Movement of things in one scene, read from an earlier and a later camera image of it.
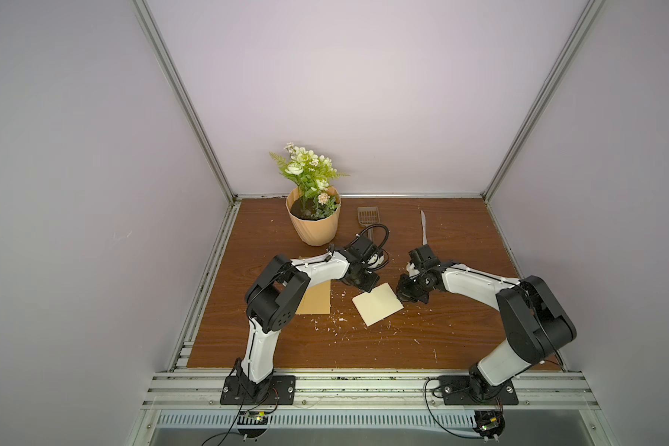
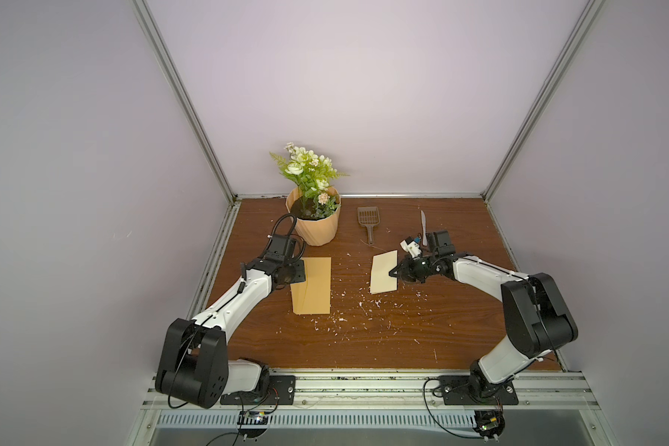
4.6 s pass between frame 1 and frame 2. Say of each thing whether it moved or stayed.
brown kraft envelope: stayed
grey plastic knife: stayed
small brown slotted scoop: stayed
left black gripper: moved
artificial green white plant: stayed
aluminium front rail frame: stayed
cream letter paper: moved
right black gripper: moved
